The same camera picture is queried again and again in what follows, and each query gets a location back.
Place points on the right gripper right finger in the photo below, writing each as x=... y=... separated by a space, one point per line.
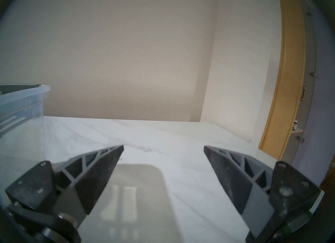
x=230 y=177

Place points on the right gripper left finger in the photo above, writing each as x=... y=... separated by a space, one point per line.
x=96 y=177

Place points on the white marble kitchen counter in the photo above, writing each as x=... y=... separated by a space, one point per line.
x=183 y=140

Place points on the small dark jar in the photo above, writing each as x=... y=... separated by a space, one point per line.
x=295 y=125

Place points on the clear plastic storage bin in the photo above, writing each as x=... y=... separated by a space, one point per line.
x=23 y=130

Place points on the grey lavender door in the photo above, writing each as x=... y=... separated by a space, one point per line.
x=322 y=114

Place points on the wooden door frame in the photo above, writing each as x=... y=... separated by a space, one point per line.
x=290 y=62

